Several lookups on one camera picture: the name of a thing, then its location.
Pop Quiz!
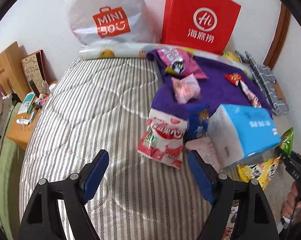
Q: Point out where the green snack bag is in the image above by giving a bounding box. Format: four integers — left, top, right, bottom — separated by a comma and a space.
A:
279, 127, 294, 155

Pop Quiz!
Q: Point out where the yellow snack bag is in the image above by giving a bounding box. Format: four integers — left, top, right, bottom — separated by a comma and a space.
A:
237, 157, 280, 190

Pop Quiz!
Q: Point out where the pink white stick packet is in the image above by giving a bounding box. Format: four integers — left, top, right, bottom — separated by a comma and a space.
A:
240, 80, 262, 108

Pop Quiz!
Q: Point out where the red white gummy bag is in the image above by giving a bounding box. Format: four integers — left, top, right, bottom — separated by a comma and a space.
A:
138, 108, 187, 168

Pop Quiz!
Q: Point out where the blue cookie bag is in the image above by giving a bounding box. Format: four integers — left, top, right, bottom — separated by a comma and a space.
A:
184, 103, 209, 142

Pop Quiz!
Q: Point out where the pink panda snack bag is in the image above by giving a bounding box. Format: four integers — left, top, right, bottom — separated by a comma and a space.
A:
171, 74, 200, 104

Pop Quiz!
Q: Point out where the person's right hand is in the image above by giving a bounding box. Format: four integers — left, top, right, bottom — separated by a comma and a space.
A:
282, 181, 301, 223

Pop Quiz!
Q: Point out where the blue tissue pack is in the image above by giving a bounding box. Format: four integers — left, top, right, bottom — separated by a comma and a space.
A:
207, 104, 281, 168

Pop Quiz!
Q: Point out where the wooden bedside table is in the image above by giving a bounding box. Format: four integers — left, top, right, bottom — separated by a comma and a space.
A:
6, 80, 58, 151

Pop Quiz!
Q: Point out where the white tube on table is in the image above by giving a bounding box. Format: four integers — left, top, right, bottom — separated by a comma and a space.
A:
16, 119, 31, 126

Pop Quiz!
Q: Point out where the striped grey bed quilt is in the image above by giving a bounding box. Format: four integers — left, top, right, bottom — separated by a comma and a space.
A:
19, 59, 211, 239

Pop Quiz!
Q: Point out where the light pink snack packet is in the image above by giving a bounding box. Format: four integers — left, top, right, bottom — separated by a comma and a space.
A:
185, 137, 223, 173

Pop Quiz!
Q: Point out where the grey checked folded cloth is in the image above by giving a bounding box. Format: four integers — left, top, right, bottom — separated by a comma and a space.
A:
234, 50, 289, 115

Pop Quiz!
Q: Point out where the teal white box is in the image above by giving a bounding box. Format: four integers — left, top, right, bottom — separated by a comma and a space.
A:
18, 92, 35, 114

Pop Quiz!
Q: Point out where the clear plastic bottle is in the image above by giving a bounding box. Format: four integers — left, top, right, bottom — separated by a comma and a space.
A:
40, 81, 51, 97

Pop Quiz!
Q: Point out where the small red snack packet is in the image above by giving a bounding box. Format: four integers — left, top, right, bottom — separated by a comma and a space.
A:
224, 73, 244, 87

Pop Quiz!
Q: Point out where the purple towel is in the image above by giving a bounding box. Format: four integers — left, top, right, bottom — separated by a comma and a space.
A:
146, 50, 272, 120

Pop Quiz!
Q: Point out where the yellow lemon tea pack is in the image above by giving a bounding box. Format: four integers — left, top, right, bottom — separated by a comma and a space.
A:
223, 50, 241, 63

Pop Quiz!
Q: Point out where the decorated book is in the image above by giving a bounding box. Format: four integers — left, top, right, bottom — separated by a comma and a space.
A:
21, 50, 48, 92

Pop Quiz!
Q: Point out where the rolled printed white mat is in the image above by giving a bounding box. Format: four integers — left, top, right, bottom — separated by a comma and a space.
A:
79, 42, 253, 80

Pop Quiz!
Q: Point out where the magenta snack bag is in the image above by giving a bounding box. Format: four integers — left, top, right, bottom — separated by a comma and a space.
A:
156, 48, 208, 79

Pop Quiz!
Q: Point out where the red Haidilao paper bag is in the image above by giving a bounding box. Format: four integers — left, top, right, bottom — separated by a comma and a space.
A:
161, 0, 241, 55

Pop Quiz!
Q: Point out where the white Miniso plastic bag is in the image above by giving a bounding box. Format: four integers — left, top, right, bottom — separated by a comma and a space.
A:
67, 0, 157, 47

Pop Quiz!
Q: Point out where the brown wooden door frame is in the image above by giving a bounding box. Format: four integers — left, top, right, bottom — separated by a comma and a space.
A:
263, 3, 291, 70

